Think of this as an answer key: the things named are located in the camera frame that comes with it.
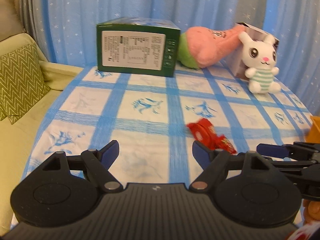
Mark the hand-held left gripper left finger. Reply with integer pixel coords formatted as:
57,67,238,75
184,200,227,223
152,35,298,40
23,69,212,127
37,140,120,193

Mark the pale green sofa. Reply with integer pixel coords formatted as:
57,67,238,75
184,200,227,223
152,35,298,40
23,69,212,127
0,32,84,232

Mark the orange plastic tray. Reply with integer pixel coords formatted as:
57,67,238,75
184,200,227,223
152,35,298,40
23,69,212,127
305,115,320,143

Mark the green cardboard box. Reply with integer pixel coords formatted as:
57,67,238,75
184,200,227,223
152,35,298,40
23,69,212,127
96,17,181,78

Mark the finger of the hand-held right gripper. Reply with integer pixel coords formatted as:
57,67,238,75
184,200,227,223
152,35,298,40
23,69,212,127
271,159,320,181
257,141,320,160

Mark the white bunny plush toy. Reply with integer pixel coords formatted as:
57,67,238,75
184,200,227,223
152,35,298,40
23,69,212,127
237,31,282,94

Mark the red white snack packet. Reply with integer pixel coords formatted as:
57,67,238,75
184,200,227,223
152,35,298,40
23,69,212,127
186,119,237,155

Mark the green zigzag cushion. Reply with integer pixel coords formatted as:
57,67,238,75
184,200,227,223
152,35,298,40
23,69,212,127
0,42,52,125

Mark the pink plush toy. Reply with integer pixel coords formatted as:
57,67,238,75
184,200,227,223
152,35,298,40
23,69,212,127
177,22,247,69

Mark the blue checked tablecloth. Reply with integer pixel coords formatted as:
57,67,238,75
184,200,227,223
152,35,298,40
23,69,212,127
19,64,320,230

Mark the blue star curtain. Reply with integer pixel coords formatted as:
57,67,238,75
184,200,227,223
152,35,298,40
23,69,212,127
19,0,320,117

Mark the grey white cardboard box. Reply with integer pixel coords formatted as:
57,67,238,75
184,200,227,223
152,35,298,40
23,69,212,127
223,22,280,79

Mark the grey pillow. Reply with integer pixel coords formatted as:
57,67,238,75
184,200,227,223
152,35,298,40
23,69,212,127
0,0,26,42

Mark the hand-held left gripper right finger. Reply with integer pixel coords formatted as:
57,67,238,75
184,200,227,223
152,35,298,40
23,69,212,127
189,140,278,191

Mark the person's right hand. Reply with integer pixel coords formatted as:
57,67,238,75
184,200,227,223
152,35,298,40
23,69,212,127
304,200,320,227

